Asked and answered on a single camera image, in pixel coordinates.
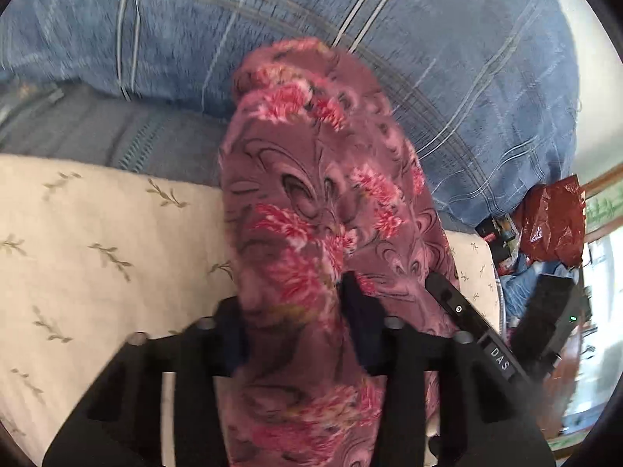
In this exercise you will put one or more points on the white leaf print bedsheet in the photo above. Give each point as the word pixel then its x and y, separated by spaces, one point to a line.
pixel 97 253

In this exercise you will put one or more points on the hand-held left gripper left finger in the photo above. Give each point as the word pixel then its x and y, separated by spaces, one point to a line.
pixel 228 335

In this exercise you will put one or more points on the blue plaid quilt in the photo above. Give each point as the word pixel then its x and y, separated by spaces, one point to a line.
pixel 292 14

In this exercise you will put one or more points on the light wooden frame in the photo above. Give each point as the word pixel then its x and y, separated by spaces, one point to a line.
pixel 603 194

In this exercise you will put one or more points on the small dark box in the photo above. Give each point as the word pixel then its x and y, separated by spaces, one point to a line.
pixel 496 241

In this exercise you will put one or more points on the grey blue blanket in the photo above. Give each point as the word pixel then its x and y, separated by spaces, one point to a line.
pixel 97 126

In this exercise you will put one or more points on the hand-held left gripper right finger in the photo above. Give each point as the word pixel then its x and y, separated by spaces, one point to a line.
pixel 361 314

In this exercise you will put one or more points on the red plastic bag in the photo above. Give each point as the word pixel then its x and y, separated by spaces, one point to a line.
pixel 552 219

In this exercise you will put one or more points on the maroon floral garment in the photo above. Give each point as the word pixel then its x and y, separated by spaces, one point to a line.
pixel 321 180

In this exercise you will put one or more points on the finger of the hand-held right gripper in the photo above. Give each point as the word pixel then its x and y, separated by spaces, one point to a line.
pixel 450 301

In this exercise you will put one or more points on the blue denim cloth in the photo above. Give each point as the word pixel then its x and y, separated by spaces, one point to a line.
pixel 523 279

